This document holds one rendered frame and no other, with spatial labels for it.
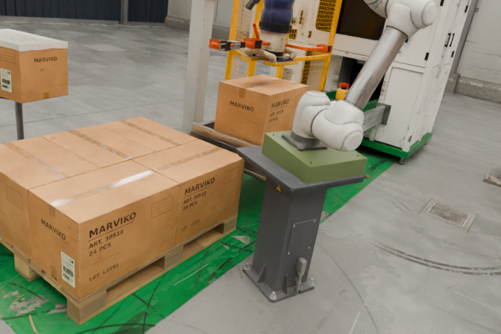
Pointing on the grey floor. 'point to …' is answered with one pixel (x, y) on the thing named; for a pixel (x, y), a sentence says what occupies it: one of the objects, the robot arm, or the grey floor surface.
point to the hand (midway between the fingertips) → (253, 1)
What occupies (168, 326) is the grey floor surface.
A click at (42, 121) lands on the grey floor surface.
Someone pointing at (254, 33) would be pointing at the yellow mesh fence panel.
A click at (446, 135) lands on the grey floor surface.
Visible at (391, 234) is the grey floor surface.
